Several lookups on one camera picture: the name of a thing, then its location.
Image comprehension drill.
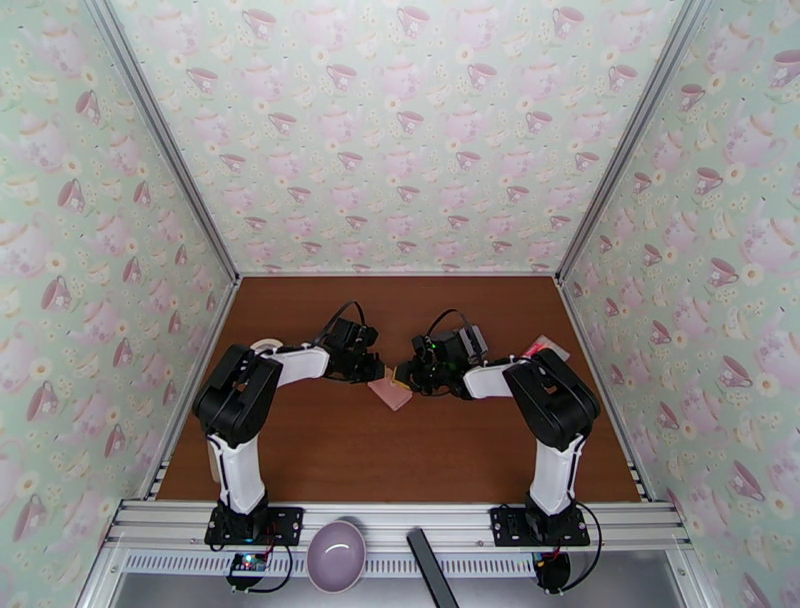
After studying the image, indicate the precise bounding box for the aluminium frame rail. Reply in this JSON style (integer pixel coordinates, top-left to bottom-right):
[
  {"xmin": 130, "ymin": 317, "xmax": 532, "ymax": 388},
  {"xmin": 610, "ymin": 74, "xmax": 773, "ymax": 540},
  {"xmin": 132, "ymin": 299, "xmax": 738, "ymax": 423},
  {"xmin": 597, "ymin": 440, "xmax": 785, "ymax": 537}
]
[{"xmin": 102, "ymin": 499, "xmax": 695, "ymax": 553}]

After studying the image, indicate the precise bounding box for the purple bowl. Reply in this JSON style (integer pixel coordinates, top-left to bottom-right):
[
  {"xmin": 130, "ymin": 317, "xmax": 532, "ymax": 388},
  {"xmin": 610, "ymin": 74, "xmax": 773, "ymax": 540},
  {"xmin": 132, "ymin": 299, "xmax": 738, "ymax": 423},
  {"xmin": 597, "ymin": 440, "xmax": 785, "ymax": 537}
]
[{"xmin": 306, "ymin": 518, "xmax": 368, "ymax": 594}]

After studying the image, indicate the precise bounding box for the black base cable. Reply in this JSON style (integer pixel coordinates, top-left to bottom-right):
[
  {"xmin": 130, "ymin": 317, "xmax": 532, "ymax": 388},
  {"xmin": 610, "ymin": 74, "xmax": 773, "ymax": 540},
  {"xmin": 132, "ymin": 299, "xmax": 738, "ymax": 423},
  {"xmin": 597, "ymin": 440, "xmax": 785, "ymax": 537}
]
[
  {"xmin": 249, "ymin": 542, "xmax": 294, "ymax": 594},
  {"xmin": 559, "ymin": 507, "xmax": 603, "ymax": 592}
]

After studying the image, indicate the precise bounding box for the aluminium corner post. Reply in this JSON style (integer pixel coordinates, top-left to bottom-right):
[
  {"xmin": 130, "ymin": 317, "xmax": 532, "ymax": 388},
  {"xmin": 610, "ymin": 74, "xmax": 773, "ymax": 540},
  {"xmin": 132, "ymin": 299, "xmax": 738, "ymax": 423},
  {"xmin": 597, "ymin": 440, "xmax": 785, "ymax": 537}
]
[
  {"xmin": 554, "ymin": 0, "xmax": 715, "ymax": 286},
  {"xmin": 84, "ymin": 0, "xmax": 243, "ymax": 284}
]

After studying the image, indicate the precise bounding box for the multicoloured sticky notes pack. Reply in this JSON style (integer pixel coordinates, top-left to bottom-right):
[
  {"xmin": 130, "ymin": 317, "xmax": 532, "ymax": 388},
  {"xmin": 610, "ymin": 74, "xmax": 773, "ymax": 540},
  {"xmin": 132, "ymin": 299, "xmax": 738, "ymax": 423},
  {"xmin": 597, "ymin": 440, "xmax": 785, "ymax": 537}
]
[{"xmin": 524, "ymin": 335, "xmax": 571, "ymax": 362}]

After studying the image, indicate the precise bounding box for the black flat bar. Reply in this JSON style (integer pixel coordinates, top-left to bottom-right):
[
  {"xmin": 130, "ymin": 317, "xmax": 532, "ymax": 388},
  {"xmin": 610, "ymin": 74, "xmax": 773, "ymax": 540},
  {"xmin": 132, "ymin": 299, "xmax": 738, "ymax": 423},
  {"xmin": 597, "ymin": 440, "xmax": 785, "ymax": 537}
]
[{"xmin": 406, "ymin": 528, "xmax": 461, "ymax": 608}]

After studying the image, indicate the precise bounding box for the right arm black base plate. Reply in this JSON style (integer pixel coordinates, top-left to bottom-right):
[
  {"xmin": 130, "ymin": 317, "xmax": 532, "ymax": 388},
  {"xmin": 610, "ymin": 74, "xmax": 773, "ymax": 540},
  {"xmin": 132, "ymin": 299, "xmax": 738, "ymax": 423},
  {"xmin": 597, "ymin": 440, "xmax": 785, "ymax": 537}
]
[{"xmin": 489, "ymin": 504, "xmax": 591, "ymax": 548}]

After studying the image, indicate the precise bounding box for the pink card holder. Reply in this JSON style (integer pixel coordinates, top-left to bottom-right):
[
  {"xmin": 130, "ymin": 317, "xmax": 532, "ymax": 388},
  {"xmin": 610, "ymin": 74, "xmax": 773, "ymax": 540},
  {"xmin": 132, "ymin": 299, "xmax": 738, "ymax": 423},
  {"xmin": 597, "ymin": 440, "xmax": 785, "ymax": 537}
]
[{"xmin": 367, "ymin": 367, "xmax": 414, "ymax": 413}]

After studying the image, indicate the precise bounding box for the black round electronics puck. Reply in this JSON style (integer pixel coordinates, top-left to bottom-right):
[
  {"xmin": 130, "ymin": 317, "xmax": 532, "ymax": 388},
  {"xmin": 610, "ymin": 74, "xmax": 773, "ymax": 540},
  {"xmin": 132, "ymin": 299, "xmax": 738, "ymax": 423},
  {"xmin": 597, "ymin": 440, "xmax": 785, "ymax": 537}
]
[{"xmin": 532, "ymin": 551, "xmax": 571, "ymax": 594}]

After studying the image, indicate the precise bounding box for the perforated metal strip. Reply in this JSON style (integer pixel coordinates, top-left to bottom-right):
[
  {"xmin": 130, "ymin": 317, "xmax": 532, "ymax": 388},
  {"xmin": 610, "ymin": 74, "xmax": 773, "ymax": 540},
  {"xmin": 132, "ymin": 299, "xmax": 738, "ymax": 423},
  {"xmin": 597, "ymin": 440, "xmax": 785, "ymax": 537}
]
[{"xmin": 121, "ymin": 551, "xmax": 539, "ymax": 580}]

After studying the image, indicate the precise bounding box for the green lit circuit board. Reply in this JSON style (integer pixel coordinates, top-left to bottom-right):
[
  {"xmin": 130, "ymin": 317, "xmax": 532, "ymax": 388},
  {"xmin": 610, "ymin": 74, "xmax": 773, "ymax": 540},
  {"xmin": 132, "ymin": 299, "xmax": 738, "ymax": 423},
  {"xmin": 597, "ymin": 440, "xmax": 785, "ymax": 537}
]
[{"xmin": 229, "ymin": 552, "xmax": 268, "ymax": 577}]

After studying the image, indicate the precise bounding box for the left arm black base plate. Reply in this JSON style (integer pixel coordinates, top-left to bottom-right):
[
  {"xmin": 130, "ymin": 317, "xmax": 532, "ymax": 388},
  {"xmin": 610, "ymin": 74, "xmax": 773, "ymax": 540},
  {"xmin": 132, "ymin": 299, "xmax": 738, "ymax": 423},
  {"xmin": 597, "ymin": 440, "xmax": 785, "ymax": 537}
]
[{"xmin": 204, "ymin": 506, "xmax": 305, "ymax": 548}]

